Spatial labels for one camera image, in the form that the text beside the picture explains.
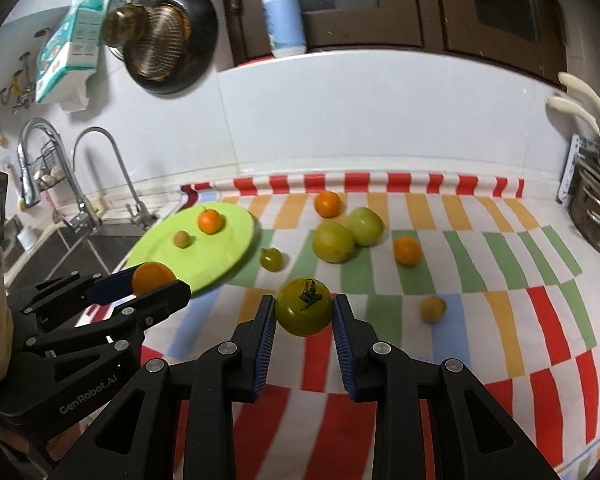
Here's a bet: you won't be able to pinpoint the colourful striped tablecloth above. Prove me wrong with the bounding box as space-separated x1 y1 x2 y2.
75 172 600 480

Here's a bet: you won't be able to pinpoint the small green tomato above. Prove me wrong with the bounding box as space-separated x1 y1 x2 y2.
260 247 284 272

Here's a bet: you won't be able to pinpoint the metal mesh strainer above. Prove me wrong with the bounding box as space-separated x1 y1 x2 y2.
124 2 196 82

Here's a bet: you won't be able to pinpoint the dark wooden cabinet door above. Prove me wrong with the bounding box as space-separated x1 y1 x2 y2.
432 0 581 88
217 0 448 68

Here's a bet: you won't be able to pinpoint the metal wall hooks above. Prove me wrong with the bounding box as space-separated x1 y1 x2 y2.
0 52 36 113

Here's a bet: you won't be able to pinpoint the small yellow fruit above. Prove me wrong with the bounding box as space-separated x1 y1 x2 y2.
420 295 448 323

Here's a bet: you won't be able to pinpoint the dark kitchen sink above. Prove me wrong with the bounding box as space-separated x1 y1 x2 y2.
0 222 146 291

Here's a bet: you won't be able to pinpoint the wire basket with garlic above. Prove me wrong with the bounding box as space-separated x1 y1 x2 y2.
32 140 68 192

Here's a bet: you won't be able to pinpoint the stainless steel pots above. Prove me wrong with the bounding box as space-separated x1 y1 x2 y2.
567 150 600 261

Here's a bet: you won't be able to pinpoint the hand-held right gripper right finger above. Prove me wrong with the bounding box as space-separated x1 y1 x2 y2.
332 292 561 480

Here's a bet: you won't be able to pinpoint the white knife rack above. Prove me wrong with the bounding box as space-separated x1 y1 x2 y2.
557 134 588 206

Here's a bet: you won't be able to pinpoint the lime green plate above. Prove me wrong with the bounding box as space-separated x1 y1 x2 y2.
122 201 257 297

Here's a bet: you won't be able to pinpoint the green apple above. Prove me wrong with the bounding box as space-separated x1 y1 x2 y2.
347 207 385 247

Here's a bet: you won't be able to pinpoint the black frying pan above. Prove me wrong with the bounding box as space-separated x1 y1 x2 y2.
107 0 219 96

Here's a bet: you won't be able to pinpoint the green tomato with dark stem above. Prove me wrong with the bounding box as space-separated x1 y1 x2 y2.
274 277 335 337

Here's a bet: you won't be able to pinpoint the brass ladle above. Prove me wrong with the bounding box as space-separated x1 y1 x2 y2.
102 4 148 48

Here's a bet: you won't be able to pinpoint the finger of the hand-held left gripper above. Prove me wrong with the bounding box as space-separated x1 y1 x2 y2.
12 280 192 361
10 266 141 322

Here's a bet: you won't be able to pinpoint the chrome pull-down faucet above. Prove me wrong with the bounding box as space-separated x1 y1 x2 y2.
17 117 101 233

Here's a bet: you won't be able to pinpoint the chrome gooseneck faucet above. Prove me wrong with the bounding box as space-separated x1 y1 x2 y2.
71 127 158 226

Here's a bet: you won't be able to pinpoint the teal and white packet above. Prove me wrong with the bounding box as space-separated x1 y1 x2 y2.
34 0 106 113

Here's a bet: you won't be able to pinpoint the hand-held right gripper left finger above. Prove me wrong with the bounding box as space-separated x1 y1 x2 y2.
45 294 278 480

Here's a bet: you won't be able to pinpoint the white pump bottle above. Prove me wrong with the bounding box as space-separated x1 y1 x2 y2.
261 0 308 59

